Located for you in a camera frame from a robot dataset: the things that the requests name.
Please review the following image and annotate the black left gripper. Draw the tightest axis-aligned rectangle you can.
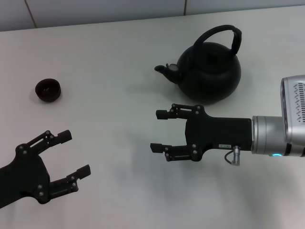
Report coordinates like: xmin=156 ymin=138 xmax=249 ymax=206
xmin=0 ymin=130 xmax=92 ymax=206

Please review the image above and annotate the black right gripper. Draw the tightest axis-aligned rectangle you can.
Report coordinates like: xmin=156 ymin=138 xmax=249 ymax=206
xmin=150 ymin=103 xmax=253 ymax=162

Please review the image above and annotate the small dark brown teacup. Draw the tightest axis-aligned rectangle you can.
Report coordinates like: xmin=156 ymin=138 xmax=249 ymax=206
xmin=35 ymin=78 xmax=62 ymax=103

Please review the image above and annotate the black round teapot with handle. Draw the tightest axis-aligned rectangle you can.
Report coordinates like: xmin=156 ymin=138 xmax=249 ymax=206
xmin=154 ymin=24 xmax=243 ymax=105

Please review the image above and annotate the metal connector plug with cable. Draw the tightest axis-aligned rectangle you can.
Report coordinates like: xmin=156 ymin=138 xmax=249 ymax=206
xmin=224 ymin=145 xmax=241 ymax=166

